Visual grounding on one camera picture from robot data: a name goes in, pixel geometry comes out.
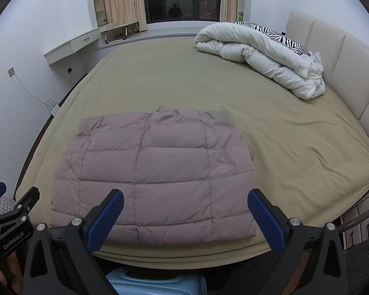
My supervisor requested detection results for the white wall desk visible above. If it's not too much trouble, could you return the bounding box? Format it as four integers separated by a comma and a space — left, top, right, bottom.
44, 23, 115, 66

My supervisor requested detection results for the beige upholstered headboard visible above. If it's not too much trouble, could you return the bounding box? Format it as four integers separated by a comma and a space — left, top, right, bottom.
285, 11, 369, 130

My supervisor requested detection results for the white folded duvet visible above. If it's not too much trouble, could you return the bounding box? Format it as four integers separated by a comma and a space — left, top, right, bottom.
194, 22, 326, 100

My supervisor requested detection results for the dark quilted cushion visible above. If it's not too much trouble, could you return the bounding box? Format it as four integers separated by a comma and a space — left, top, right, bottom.
0, 192, 19, 219

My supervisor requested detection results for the white cable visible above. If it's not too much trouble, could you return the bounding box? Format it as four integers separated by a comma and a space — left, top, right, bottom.
12, 73, 51, 109

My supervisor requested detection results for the tall white shelf unit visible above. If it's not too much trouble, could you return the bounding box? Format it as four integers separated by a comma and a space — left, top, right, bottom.
91, 0, 108, 28

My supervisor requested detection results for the bed with olive sheet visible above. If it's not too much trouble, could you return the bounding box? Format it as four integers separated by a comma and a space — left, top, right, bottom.
15, 35, 369, 269

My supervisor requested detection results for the metal frame chair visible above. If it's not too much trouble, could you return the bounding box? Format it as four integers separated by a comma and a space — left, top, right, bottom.
104, 21, 140, 44

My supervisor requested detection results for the white drawer unit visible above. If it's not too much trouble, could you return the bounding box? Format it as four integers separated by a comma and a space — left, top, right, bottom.
340, 192, 369, 242

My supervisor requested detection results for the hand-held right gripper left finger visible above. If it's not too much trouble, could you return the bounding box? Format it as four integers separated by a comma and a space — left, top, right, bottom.
23, 189, 125, 295

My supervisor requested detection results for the wide beige curtain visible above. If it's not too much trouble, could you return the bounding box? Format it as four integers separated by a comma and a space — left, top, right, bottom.
101, 0, 147, 33

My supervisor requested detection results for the mauve hooded down coat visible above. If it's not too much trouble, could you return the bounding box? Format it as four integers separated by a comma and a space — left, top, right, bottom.
50, 106, 257, 246

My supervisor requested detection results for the white power strip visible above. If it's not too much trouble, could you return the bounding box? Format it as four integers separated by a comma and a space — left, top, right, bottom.
45, 98, 61, 115

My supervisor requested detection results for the person's left hand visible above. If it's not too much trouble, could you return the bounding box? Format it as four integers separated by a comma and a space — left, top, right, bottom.
0, 252, 24, 295

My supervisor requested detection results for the black mesh chair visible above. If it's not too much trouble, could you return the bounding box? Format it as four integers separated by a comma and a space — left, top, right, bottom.
337, 203, 369, 295

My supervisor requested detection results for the zebra print pillow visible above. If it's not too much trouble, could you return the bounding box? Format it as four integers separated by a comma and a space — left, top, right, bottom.
234, 21, 312, 56

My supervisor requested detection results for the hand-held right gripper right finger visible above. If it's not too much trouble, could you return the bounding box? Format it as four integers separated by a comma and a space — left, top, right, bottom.
247, 188, 349, 295

